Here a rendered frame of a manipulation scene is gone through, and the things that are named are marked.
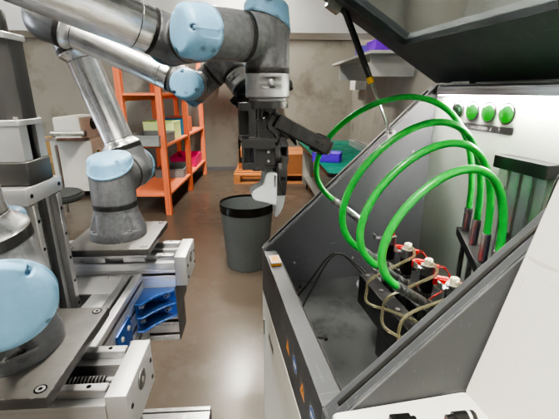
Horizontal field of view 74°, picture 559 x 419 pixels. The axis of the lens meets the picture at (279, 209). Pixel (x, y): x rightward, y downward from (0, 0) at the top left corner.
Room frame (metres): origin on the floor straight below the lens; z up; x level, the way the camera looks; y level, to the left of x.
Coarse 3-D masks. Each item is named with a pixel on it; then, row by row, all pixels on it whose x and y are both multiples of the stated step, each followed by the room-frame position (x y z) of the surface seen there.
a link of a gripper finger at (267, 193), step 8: (264, 176) 0.65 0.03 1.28; (272, 176) 0.65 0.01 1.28; (264, 184) 0.65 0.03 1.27; (272, 184) 0.65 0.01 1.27; (256, 192) 0.65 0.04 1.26; (264, 192) 0.65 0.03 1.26; (272, 192) 0.65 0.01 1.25; (256, 200) 0.65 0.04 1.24; (264, 200) 0.65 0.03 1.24; (272, 200) 0.65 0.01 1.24; (280, 200) 0.65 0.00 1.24; (280, 208) 0.66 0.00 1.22
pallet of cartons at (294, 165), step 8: (240, 152) 6.34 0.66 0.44; (296, 152) 6.09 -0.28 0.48; (296, 160) 5.91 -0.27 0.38; (240, 168) 6.34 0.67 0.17; (288, 168) 5.90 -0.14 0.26; (296, 168) 5.91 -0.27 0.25; (240, 176) 5.99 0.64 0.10; (248, 176) 6.33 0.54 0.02; (256, 176) 6.33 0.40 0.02; (288, 176) 6.33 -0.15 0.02; (296, 176) 6.33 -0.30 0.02; (312, 176) 5.92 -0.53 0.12
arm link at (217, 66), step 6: (210, 66) 1.09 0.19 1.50; (216, 66) 1.09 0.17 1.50; (222, 66) 1.09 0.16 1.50; (228, 66) 1.08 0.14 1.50; (234, 66) 1.08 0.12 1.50; (240, 66) 1.08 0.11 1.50; (216, 72) 1.09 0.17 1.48; (222, 72) 1.09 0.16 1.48; (228, 72) 1.07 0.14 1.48; (216, 78) 1.10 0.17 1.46; (222, 78) 1.09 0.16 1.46
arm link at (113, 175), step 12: (96, 156) 0.98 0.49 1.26; (108, 156) 0.98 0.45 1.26; (120, 156) 0.98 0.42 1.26; (96, 168) 0.94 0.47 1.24; (108, 168) 0.94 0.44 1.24; (120, 168) 0.96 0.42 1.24; (132, 168) 1.00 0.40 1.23; (96, 180) 0.94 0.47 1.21; (108, 180) 0.94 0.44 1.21; (120, 180) 0.95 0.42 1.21; (132, 180) 0.99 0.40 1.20; (96, 192) 0.94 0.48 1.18; (108, 192) 0.94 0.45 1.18; (120, 192) 0.95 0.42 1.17; (132, 192) 0.99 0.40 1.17; (96, 204) 0.94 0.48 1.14; (108, 204) 0.94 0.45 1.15; (120, 204) 0.95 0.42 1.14
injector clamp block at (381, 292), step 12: (360, 276) 0.86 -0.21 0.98; (372, 276) 0.85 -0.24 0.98; (360, 288) 0.85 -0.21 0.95; (372, 288) 0.79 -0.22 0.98; (384, 288) 0.79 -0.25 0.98; (360, 300) 0.84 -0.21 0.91; (372, 300) 0.78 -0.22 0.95; (396, 300) 0.74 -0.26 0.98; (408, 300) 0.74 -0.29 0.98; (372, 312) 0.78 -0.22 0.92; (384, 312) 0.72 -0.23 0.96; (396, 324) 0.67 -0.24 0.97; (408, 324) 0.65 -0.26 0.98; (384, 336) 0.71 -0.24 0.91; (384, 348) 0.70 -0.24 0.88
